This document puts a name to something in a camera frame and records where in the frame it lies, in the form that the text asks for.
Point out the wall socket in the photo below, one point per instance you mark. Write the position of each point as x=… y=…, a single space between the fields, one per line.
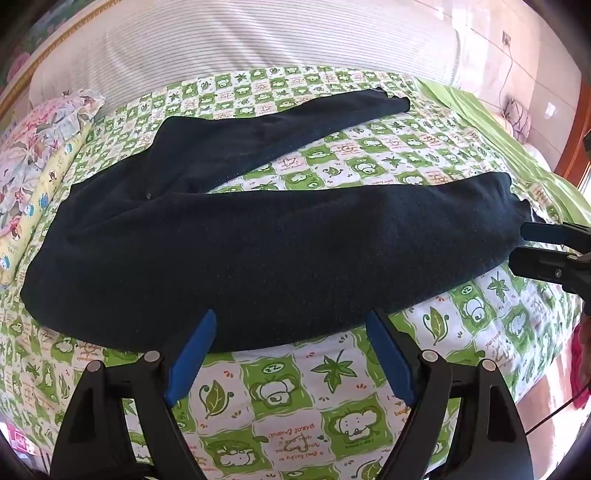
x=507 y=38

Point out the white pink cloth bundle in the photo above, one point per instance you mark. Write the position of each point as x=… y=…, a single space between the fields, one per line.
x=519 y=117

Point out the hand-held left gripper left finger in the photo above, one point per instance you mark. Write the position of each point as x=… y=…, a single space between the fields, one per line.
x=194 y=355

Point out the dark navy pants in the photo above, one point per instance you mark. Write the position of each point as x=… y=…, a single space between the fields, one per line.
x=277 y=249

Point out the plain green sheet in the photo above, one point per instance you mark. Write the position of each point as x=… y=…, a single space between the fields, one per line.
x=508 y=138

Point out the green printed bed sheet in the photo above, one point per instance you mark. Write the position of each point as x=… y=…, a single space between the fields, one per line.
x=286 y=392

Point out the white striped headboard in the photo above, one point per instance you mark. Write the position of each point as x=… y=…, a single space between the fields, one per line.
x=231 y=37

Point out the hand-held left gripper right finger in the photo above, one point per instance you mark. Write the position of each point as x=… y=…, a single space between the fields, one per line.
x=388 y=355

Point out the floral pillow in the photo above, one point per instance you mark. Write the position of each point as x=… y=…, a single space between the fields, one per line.
x=32 y=138

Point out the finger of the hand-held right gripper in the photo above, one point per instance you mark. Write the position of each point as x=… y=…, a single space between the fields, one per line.
x=540 y=265
x=549 y=232

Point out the red wooden window frame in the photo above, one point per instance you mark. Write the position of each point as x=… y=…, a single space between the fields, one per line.
x=575 y=152

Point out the yellow cartoon pillow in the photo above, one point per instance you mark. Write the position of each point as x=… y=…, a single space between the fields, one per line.
x=46 y=184

